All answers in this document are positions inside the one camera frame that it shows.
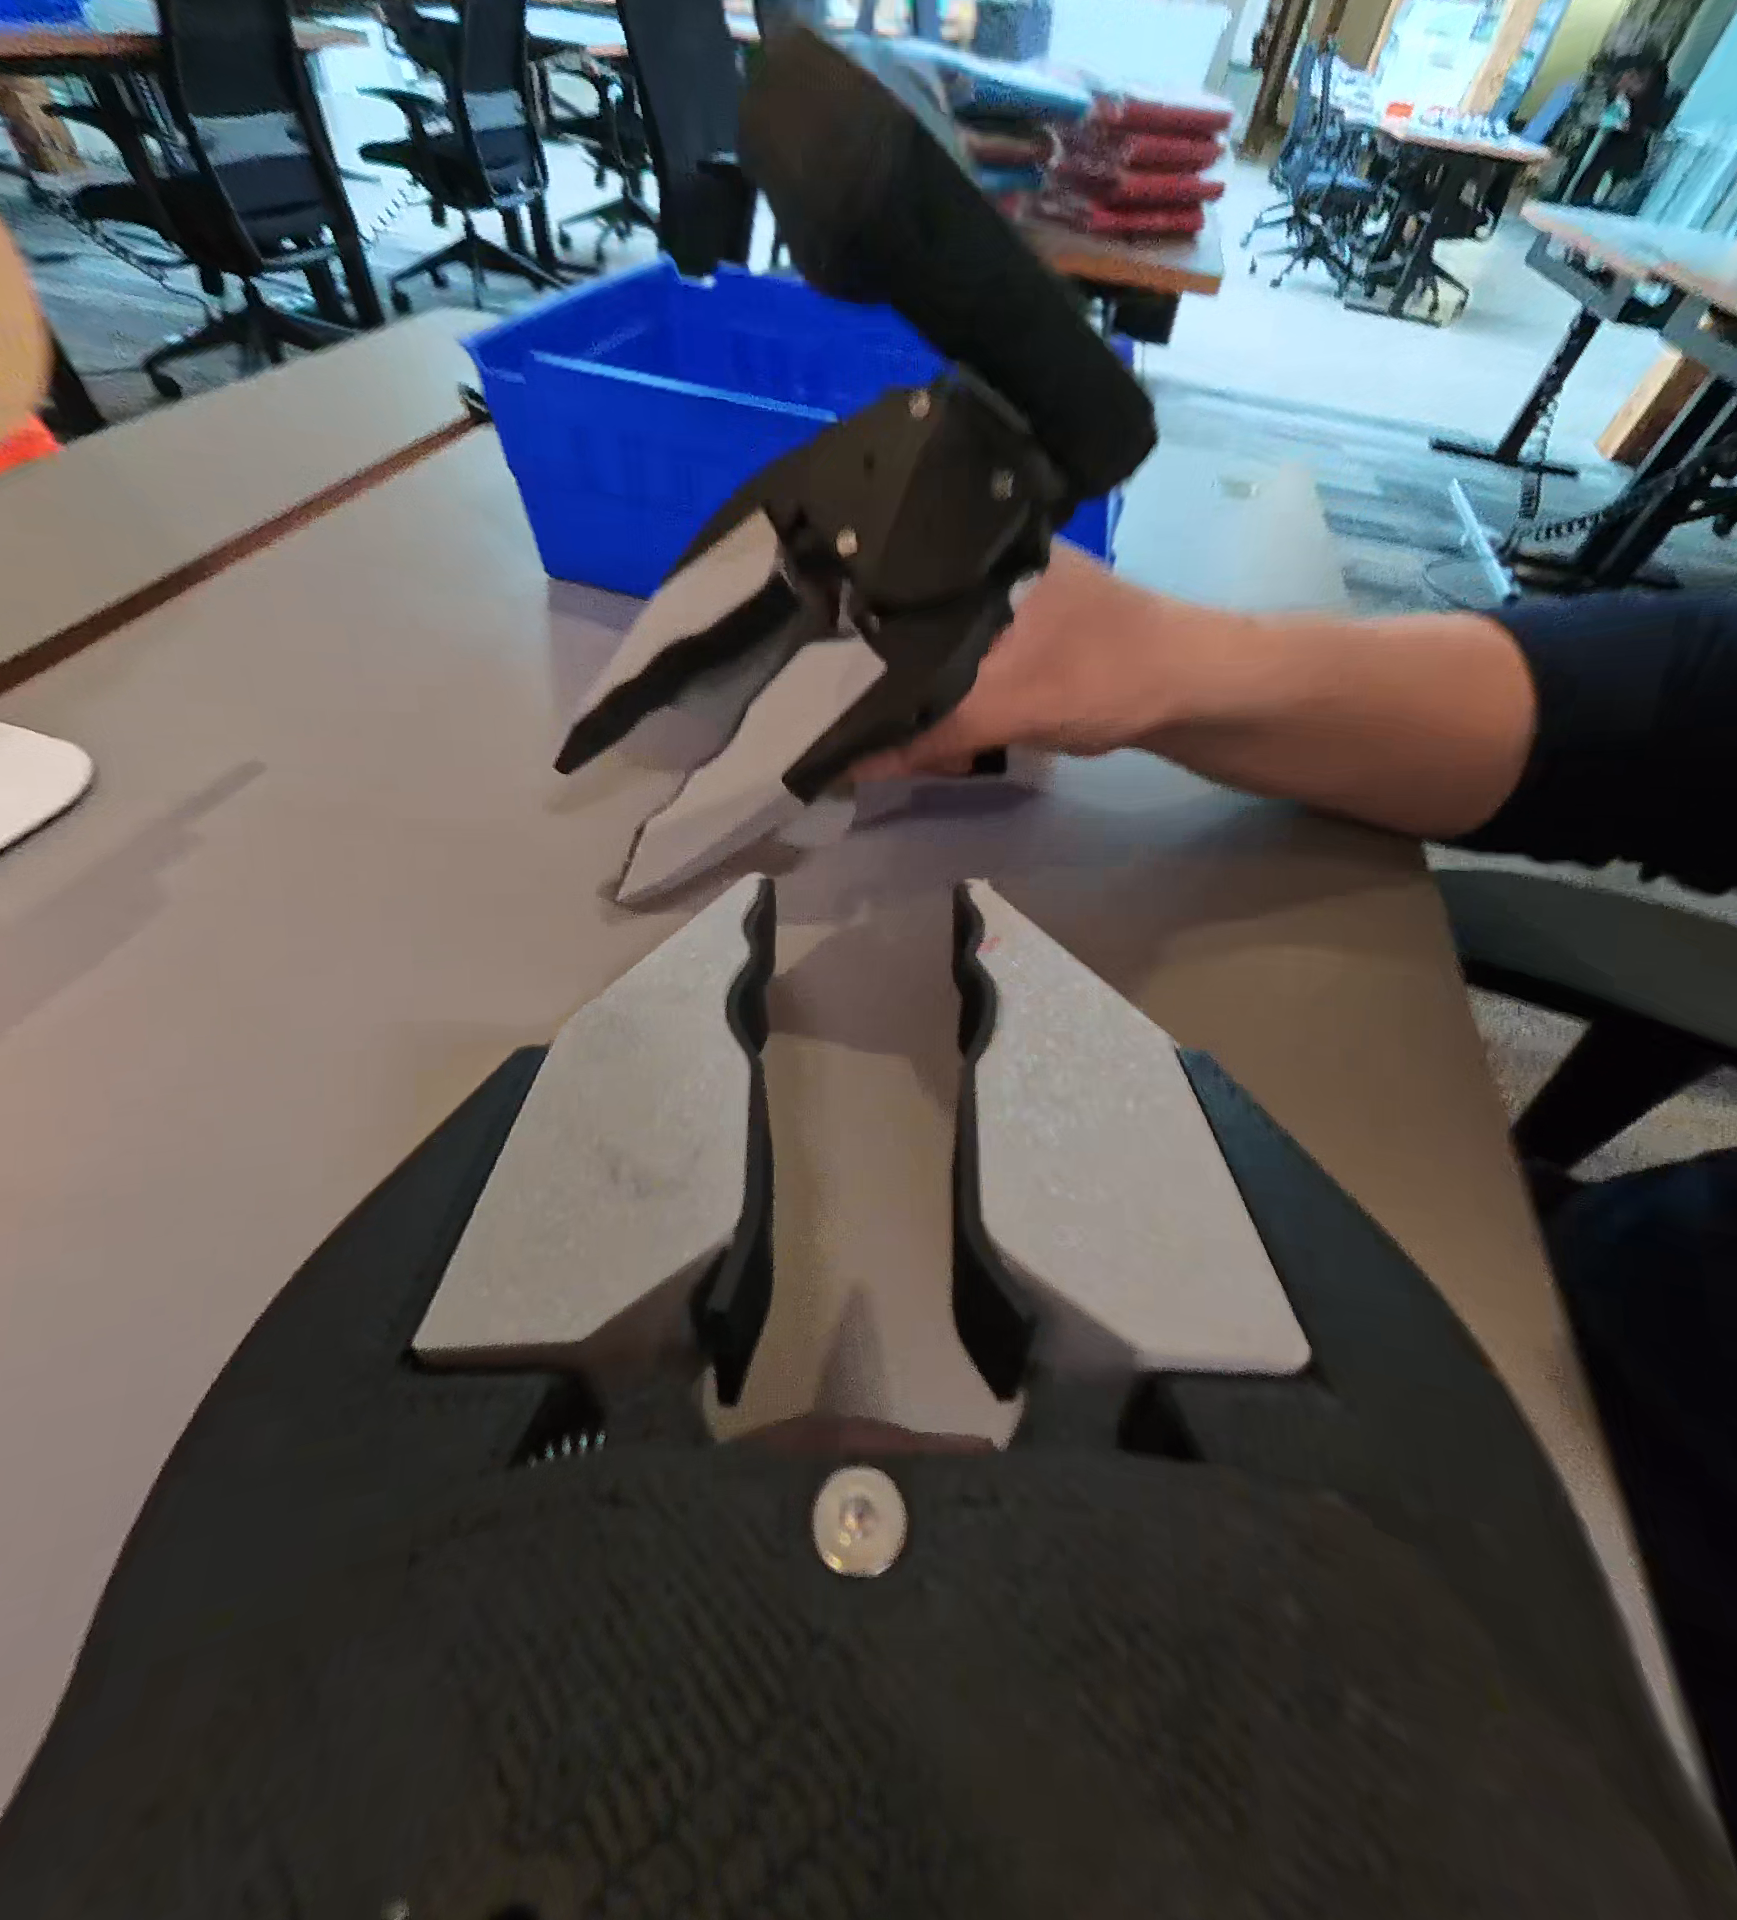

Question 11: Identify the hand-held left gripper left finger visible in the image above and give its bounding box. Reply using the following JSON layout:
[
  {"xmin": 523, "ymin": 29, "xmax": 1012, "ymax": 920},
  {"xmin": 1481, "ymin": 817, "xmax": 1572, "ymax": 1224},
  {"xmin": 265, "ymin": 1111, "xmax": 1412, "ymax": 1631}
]
[{"xmin": 410, "ymin": 874, "xmax": 780, "ymax": 1410}]

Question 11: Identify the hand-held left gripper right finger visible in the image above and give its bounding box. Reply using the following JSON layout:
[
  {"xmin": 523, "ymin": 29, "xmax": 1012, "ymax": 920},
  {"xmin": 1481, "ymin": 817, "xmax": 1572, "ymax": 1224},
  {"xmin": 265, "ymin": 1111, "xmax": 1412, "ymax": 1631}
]
[{"xmin": 950, "ymin": 876, "xmax": 1314, "ymax": 1405}]

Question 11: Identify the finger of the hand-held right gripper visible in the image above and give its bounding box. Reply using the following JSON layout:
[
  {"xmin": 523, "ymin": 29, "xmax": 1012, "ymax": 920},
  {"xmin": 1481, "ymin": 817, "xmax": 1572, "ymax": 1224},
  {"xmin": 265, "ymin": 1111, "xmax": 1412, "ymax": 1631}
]
[
  {"xmin": 553, "ymin": 511, "xmax": 810, "ymax": 778},
  {"xmin": 612, "ymin": 622, "xmax": 884, "ymax": 912}
]

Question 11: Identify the person's right forearm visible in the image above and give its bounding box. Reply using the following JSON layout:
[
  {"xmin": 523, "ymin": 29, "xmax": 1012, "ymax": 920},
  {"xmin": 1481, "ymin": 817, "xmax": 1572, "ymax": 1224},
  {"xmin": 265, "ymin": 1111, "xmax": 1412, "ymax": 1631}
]
[{"xmin": 1180, "ymin": 577, "xmax": 1737, "ymax": 902}]

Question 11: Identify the person's right hand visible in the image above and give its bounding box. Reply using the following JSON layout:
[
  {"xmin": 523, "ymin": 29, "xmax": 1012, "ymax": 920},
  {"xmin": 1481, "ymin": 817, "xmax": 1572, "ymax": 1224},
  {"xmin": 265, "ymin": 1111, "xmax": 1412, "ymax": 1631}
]
[{"xmin": 853, "ymin": 546, "xmax": 1188, "ymax": 787}]

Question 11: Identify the blue plastic bin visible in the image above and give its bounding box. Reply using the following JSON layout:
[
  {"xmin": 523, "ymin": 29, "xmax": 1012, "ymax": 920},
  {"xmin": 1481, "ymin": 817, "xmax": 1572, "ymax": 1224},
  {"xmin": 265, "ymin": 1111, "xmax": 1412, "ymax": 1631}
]
[{"xmin": 461, "ymin": 259, "xmax": 1133, "ymax": 602}]

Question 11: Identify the wooden top desk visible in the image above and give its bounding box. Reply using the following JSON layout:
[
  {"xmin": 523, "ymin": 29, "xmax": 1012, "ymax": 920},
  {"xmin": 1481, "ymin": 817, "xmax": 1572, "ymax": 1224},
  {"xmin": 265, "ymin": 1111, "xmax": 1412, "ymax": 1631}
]
[
  {"xmin": 1340, "ymin": 113, "xmax": 1554, "ymax": 325},
  {"xmin": 0, "ymin": 0, "xmax": 366, "ymax": 169},
  {"xmin": 1024, "ymin": 210, "xmax": 1231, "ymax": 344},
  {"xmin": 1430, "ymin": 199, "xmax": 1737, "ymax": 591}
]

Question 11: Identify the stack of folded cloths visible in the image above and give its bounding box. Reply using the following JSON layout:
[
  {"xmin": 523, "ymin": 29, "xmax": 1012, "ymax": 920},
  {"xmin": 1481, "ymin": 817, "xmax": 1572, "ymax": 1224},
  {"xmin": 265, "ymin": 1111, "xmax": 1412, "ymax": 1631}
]
[{"xmin": 868, "ymin": 42, "xmax": 1240, "ymax": 243}]

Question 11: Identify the grey seat office chair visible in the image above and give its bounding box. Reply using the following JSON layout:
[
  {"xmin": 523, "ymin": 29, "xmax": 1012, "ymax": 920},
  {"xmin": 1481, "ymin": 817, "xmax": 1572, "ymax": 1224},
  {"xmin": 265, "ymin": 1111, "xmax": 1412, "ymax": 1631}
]
[{"xmin": 1426, "ymin": 842, "xmax": 1737, "ymax": 1188}]

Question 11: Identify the person's dark clothed body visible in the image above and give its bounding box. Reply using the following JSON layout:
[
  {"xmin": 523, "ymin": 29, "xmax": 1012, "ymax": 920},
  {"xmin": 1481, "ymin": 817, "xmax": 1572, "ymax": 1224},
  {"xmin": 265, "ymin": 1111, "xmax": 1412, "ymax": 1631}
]
[{"xmin": 1541, "ymin": 1111, "xmax": 1737, "ymax": 1920}]

